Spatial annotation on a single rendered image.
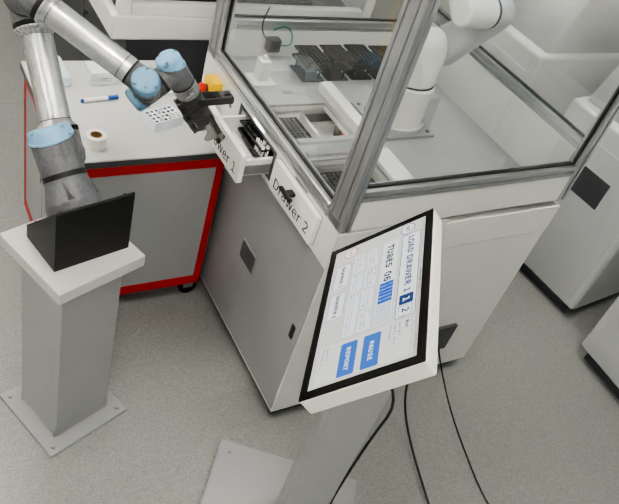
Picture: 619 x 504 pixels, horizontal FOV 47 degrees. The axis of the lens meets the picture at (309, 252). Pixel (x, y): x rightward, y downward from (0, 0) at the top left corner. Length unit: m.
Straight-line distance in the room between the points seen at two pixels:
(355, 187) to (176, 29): 1.37
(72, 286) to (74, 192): 0.25
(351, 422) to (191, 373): 1.03
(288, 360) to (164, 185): 0.75
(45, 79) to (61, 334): 0.71
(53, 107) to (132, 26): 0.95
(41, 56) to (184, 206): 0.81
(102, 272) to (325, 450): 0.77
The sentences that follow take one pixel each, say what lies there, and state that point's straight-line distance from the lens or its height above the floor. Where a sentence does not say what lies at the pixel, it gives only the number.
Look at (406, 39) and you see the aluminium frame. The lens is 1.74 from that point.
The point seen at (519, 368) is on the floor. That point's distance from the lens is 3.37.
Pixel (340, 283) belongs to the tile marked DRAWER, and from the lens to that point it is 1.78.
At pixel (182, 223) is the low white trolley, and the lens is 2.70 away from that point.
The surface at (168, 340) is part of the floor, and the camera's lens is 2.86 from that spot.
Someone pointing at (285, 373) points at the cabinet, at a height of 0.29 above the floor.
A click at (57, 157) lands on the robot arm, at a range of 1.95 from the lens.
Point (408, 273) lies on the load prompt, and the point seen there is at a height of 1.16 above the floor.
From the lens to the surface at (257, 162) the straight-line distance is 2.30.
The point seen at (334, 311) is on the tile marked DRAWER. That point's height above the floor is 1.00.
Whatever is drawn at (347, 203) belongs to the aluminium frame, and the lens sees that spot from 1.97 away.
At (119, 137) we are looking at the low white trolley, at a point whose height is 0.76.
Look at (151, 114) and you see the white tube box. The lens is 2.59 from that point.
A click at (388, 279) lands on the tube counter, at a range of 1.68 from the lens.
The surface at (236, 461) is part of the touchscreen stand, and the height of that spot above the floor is 0.03.
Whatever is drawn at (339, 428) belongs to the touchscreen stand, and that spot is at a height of 0.68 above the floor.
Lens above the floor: 2.18
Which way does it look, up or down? 40 degrees down
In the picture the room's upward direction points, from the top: 20 degrees clockwise
